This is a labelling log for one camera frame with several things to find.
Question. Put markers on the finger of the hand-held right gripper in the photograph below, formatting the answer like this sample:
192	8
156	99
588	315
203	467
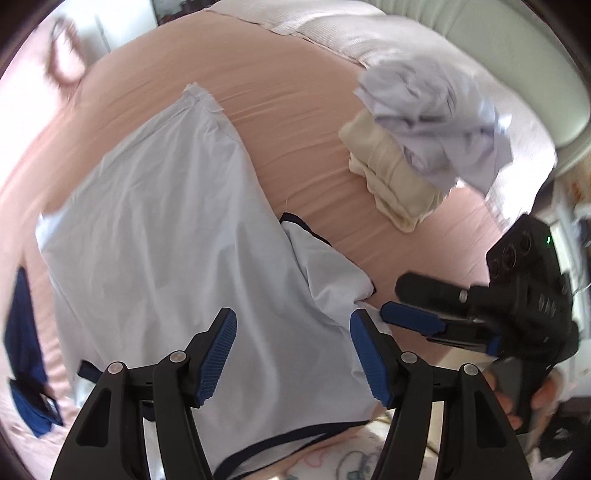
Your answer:
411	318
434	290

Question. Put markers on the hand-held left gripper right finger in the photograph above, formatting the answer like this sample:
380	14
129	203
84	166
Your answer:
369	355

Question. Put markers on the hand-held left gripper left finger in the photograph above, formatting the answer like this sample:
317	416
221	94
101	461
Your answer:
214	355

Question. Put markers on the white jacket with navy trim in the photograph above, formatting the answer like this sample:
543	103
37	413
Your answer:
184	230

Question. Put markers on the navy pants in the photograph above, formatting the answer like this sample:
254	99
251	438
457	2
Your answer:
25	346

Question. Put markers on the person's right hand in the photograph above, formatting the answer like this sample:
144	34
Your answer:
549	392

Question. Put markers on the person's printed pajama pants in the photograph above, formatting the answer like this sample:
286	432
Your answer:
351	461

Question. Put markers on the cream folded garment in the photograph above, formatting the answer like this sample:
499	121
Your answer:
392	175

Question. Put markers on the lavender crumpled garment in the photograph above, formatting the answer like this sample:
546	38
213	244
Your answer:
438	120

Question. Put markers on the pink bed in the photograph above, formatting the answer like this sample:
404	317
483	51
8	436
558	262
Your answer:
300	115

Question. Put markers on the grey padded headboard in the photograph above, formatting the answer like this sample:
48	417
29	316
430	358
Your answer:
508	60

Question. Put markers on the pink folded duvet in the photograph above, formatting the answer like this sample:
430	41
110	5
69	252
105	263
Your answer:
32	69

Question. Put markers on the white wardrobe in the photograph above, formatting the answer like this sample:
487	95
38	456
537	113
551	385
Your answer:
124	23

